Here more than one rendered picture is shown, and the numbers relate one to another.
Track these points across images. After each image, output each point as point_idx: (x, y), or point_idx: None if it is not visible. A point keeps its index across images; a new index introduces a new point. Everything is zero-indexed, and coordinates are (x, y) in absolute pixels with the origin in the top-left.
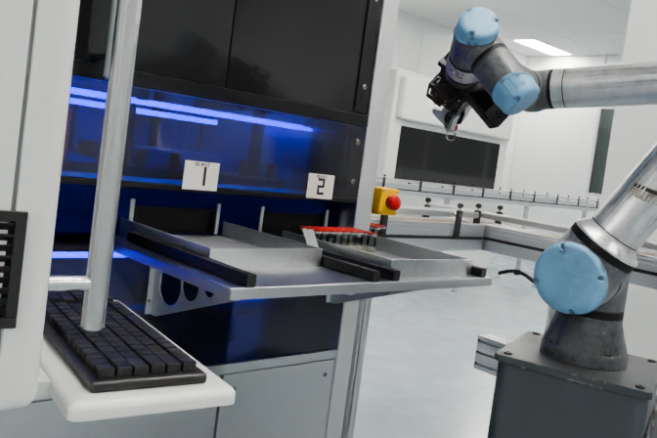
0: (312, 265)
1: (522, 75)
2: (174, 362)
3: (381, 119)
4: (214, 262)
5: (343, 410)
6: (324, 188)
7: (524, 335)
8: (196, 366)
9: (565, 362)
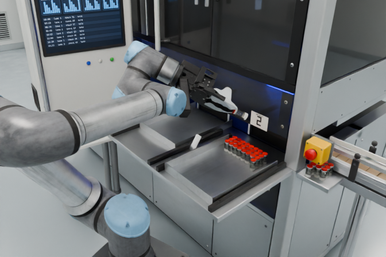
0: (172, 148)
1: (115, 88)
2: None
3: (307, 91)
4: None
5: (279, 256)
6: (261, 123)
7: (174, 249)
8: None
9: None
